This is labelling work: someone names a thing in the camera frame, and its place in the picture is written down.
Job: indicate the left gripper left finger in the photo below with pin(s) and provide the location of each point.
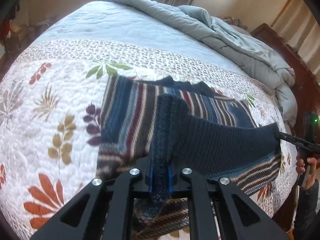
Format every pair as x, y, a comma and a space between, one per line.
103, 209

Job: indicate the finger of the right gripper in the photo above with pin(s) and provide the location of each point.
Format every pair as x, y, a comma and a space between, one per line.
303, 144

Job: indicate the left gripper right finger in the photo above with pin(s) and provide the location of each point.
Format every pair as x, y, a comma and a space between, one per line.
218, 209

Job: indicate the blue striped knit sweater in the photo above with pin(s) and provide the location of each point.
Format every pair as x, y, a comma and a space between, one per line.
213, 134

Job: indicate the person's right forearm sleeve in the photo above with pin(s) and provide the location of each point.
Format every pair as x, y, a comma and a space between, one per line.
306, 224

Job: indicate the coat rack with clothes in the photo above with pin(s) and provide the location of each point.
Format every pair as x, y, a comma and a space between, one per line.
5, 25

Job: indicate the person's right hand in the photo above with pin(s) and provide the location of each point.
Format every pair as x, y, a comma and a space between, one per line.
307, 168

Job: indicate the grey rumpled duvet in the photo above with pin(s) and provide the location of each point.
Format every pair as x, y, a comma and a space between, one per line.
253, 56

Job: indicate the floral quilted bedspread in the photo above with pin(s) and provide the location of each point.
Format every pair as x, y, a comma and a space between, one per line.
52, 94

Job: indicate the cream wall curtain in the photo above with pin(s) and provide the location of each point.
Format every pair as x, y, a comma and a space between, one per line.
299, 28

